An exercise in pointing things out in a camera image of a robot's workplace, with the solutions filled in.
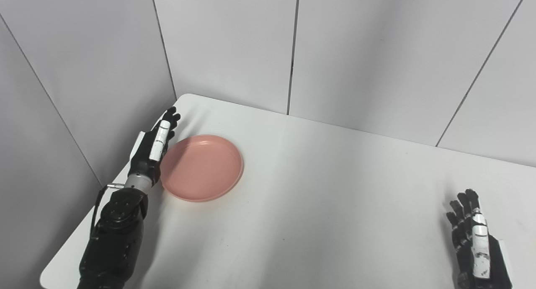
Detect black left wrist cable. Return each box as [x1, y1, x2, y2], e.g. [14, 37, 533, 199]
[90, 183, 126, 240]

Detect pink round plate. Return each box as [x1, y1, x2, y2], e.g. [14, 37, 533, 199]
[160, 134, 245, 203]

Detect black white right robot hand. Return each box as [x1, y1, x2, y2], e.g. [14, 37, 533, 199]
[445, 189, 513, 289]

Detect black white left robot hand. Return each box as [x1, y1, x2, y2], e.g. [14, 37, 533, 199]
[128, 107, 181, 186]

